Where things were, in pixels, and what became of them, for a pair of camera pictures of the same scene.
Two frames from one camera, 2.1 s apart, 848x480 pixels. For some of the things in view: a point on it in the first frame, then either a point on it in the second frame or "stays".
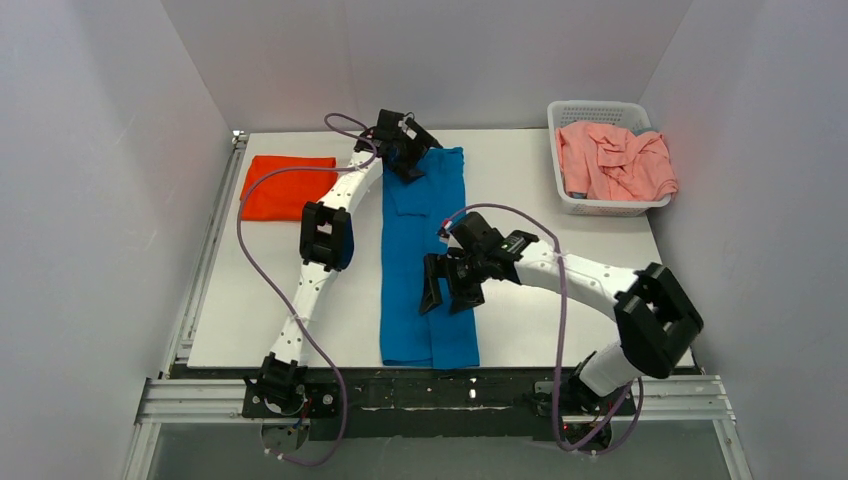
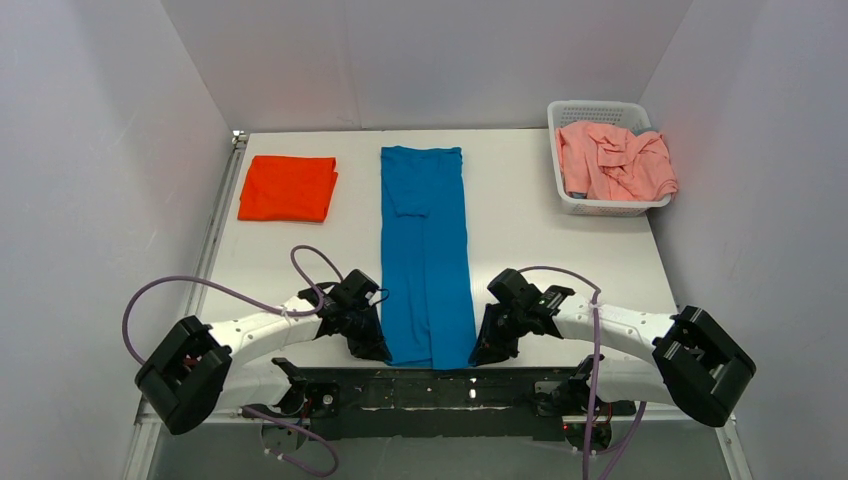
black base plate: [426, 403] stays
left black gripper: [411, 162] to [365, 325]
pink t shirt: [612, 162] stays
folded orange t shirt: [282, 196] stays
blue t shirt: [414, 216] stays
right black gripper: [452, 271] to [499, 325]
